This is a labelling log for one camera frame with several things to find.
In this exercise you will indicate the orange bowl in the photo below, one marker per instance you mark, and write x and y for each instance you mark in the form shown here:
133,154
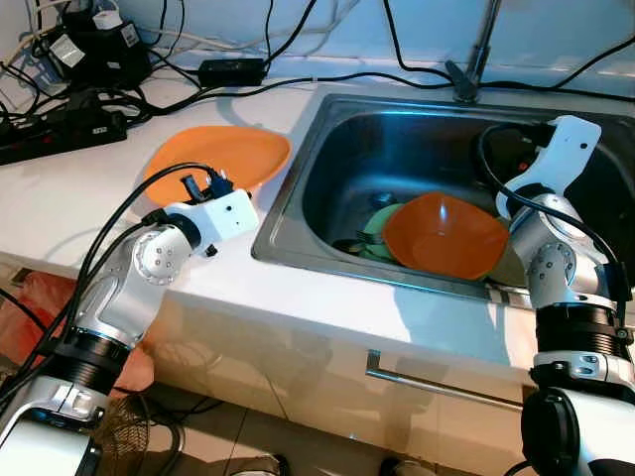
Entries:
442,238

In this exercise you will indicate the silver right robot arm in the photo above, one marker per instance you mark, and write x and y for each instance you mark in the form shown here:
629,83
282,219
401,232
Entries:
566,268

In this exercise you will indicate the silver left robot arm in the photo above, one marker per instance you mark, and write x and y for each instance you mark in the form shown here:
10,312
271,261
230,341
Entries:
119,297

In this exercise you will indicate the orange plate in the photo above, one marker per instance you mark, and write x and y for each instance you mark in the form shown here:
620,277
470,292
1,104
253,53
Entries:
228,154

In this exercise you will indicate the chrome gooseneck faucet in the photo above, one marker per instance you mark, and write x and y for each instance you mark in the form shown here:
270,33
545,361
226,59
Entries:
481,45

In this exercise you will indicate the black power adapter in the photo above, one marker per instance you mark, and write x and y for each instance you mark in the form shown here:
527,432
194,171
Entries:
233,71

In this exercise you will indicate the stainless steel sink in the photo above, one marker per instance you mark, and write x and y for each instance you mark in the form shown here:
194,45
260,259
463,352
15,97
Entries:
327,169

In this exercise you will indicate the green plate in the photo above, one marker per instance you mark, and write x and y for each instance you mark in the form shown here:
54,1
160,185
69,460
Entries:
377,228

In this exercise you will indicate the black power strip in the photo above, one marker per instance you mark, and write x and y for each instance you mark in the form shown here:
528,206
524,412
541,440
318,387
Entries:
60,134

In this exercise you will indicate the black labelled electronics box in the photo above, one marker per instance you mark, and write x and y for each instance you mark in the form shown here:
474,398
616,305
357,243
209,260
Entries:
94,55

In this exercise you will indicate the white plug charger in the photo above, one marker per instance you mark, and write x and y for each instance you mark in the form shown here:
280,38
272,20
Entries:
107,18

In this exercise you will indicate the floor fan grille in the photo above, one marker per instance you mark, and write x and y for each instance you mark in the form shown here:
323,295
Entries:
134,436

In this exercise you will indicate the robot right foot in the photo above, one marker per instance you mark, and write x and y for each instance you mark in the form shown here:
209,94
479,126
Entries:
409,467

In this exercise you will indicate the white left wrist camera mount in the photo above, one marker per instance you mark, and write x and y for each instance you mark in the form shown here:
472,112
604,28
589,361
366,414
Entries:
228,213

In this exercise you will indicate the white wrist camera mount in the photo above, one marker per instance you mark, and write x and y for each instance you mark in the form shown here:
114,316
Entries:
566,149
228,213

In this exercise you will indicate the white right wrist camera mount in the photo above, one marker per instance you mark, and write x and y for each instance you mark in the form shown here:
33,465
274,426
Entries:
566,149

